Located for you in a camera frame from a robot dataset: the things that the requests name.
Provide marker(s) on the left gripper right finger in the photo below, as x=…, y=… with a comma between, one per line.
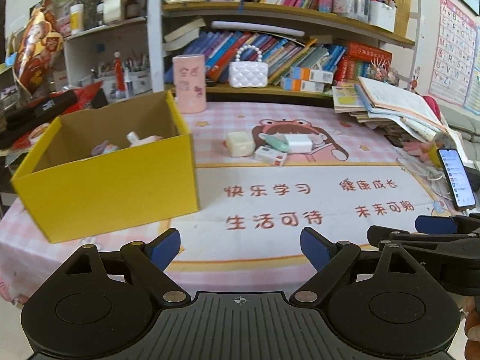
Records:
x=333, y=263

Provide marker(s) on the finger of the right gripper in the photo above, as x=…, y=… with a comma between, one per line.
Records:
x=435, y=225

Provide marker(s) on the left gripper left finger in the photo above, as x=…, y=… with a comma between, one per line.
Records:
x=147, y=263

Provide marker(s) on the yellow cardboard box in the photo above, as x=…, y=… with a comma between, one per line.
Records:
x=83, y=178

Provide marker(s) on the pink plush toy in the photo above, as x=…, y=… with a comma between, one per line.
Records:
x=134, y=140

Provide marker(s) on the smartphone with lit screen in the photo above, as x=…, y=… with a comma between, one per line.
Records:
x=462, y=194

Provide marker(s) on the pink checkered desk mat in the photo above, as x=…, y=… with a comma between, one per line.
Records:
x=245, y=234

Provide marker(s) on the stack of open books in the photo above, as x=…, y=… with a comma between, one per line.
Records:
x=398, y=112

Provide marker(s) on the white charger plug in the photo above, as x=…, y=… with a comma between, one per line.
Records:
x=298, y=143

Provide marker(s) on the small white printed box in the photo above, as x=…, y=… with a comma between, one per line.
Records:
x=270, y=156

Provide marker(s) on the mint green small case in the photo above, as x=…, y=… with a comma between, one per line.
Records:
x=276, y=143

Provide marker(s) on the cream soap block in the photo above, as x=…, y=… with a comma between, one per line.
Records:
x=240, y=144

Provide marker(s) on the white pen organizer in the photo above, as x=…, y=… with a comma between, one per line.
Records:
x=135, y=83

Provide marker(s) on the black rectangular box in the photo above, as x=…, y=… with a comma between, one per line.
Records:
x=21, y=121

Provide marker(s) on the orange blue medicine box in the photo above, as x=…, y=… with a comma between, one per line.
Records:
x=314, y=75

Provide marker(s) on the red thick dictionary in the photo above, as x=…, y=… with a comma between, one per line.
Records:
x=360, y=60

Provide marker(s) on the pink sticker cylinder holder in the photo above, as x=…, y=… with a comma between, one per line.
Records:
x=190, y=83

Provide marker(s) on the white quilted pearl purse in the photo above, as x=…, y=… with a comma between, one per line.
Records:
x=248, y=74

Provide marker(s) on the row of lower books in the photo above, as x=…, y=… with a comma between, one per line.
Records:
x=280, y=53

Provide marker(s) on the wooden bookshelf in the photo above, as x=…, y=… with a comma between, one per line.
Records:
x=377, y=23

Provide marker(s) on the red snack bag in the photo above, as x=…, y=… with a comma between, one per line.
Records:
x=38, y=48

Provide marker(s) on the alphabet wall poster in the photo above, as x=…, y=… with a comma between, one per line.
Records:
x=455, y=75

